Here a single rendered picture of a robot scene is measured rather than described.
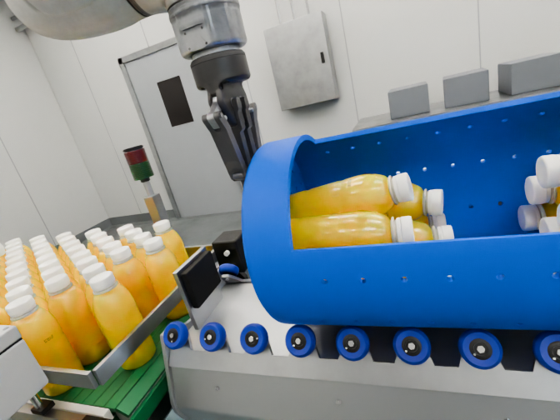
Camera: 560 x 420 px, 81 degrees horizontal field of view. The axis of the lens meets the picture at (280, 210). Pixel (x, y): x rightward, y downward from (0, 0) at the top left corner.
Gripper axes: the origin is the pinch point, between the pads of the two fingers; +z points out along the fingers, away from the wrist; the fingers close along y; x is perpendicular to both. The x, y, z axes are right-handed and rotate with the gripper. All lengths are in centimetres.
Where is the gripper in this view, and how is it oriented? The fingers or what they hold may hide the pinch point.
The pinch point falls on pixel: (256, 197)
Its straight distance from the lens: 49.6
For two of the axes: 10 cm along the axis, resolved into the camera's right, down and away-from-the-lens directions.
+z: 2.4, 9.2, 3.2
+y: -3.1, 3.8, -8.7
